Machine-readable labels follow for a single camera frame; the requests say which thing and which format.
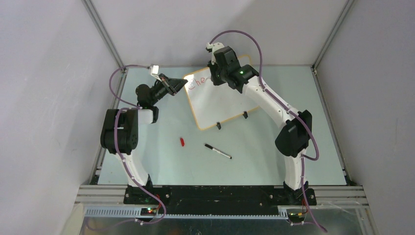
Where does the yellow-framed whiteboard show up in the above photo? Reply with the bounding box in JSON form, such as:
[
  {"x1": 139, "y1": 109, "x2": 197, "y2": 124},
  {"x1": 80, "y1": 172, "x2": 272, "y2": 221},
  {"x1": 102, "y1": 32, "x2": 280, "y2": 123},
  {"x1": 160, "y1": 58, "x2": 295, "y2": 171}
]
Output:
[{"x1": 183, "y1": 68, "x2": 258, "y2": 131}]

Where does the black capped marker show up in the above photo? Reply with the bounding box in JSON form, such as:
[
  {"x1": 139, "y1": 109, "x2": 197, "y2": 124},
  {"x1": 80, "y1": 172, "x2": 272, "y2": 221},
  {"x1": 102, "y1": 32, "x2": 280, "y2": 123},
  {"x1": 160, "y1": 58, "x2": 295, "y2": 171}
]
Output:
[{"x1": 204, "y1": 143, "x2": 232, "y2": 159}]

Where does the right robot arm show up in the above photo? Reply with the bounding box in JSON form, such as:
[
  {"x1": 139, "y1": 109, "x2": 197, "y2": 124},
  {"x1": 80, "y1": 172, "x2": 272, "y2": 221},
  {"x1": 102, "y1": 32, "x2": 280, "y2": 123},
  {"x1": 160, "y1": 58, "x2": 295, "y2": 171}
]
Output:
[{"x1": 206, "y1": 43, "x2": 312, "y2": 205}]

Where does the aluminium frame front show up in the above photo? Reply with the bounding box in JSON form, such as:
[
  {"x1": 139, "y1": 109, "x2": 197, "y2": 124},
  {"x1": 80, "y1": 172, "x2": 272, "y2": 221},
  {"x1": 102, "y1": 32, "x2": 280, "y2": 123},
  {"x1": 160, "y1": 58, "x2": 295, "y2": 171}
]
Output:
[{"x1": 75, "y1": 185, "x2": 369, "y2": 220}]

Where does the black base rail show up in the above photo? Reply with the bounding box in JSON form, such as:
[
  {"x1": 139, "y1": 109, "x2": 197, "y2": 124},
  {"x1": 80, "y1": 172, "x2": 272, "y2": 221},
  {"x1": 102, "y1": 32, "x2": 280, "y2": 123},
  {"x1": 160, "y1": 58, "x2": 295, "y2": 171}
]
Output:
[{"x1": 123, "y1": 186, "x2": 317, "y2": 216}]

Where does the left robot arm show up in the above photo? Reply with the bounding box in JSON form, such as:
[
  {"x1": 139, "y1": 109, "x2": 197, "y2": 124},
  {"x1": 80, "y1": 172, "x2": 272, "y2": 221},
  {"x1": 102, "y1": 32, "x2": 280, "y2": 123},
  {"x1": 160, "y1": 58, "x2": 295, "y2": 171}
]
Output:
[{"x1": 100, "y1": 73, "x2": 188, "y2": 204}]

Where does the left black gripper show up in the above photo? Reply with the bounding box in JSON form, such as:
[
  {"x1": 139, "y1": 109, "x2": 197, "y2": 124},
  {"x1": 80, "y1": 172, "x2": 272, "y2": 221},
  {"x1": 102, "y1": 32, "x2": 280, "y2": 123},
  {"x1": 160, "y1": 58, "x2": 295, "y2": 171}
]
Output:
[{"x1": 150, "y1": 74, "x2": 188, "y2": 106}]

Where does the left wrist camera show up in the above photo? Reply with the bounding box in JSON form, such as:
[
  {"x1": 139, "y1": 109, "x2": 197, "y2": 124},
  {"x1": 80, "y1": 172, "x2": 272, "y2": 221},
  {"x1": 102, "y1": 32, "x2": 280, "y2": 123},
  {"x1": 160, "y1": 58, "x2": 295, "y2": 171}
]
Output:
[{"x1": 149, "y1": 65, "x2": 159, "y2": 77}]

